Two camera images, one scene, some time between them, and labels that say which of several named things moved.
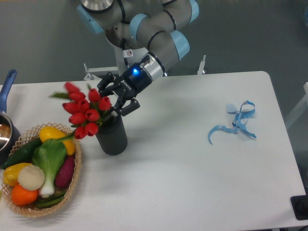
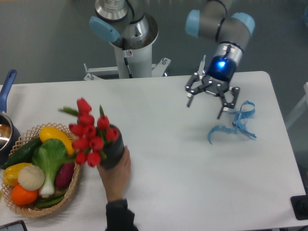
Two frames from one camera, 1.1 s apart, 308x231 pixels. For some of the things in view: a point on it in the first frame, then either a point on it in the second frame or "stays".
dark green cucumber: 24,155 stays
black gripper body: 131,83 to 221,69
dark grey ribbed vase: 111,135 to 113,151
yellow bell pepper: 10,173 stays
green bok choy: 49,155 stays
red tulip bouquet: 87,111 to 89,137
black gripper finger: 108,78 to 190,91
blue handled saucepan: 9,135 stays
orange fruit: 20,196 stays
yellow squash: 48,132 stays
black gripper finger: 127,108 to 226,106
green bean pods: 51,200 stays
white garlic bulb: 31,177 stays
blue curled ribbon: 248,110 stays
